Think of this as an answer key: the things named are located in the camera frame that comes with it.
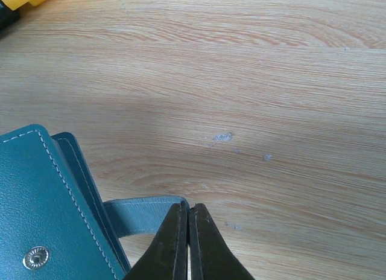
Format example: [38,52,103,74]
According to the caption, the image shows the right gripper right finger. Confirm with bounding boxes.
[189,203,253,280]

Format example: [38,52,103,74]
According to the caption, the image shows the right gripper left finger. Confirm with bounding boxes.
[125,201,189,280]

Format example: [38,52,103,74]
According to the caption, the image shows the left black bin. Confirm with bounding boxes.
[0,1,21,38]

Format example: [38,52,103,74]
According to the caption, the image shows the teal card holder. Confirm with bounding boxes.
[1,124,182,279]

